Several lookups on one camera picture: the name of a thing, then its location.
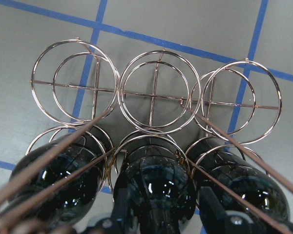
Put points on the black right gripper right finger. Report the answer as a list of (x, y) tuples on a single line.
[(217, 220)]

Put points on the copper wire bottle basket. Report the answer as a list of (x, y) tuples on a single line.
[(158, 93)]

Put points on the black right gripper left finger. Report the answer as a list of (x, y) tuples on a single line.
[(122, 219)]

